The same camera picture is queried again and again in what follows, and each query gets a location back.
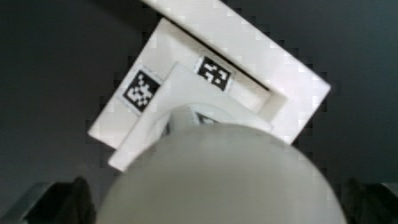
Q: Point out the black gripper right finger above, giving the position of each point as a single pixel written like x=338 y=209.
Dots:
x=370 y=202

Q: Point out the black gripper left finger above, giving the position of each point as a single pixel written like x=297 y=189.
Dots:
x=65 y=206

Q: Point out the white lamp base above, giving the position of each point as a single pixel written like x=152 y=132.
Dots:
x=184 y=85

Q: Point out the white right rail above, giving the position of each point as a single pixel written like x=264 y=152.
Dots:
x=216 y=24

